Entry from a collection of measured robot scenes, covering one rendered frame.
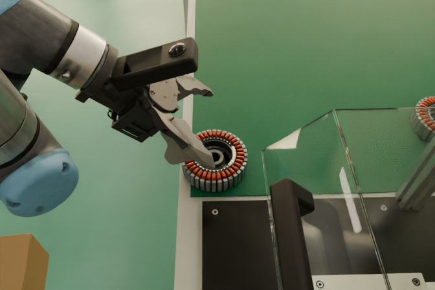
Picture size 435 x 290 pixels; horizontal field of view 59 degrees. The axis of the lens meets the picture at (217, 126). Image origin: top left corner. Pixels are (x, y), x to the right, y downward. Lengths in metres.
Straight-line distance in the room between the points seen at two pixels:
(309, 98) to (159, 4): 1.84
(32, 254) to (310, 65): 0.64
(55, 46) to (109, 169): 1.20
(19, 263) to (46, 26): 0.30
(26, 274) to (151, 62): 0.31
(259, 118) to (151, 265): 0.81
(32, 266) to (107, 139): 1.21
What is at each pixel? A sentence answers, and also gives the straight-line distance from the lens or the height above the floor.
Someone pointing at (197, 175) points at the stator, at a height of 0.79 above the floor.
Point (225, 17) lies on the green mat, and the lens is 1.01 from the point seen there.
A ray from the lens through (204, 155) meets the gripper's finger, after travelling 0.53.
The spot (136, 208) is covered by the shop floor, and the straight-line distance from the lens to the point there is 1.51.
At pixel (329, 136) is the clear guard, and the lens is 0.32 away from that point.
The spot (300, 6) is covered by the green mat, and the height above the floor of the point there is 0.75.
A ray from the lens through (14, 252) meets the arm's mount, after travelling 0.58.
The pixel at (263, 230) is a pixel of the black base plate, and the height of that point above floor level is 0.77.
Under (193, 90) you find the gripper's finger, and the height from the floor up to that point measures 0.88.
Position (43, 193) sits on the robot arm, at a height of 0.97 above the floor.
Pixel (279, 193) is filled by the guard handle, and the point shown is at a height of 1.06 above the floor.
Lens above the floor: 1.30
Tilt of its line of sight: 49 degrees down
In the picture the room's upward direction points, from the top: straight up
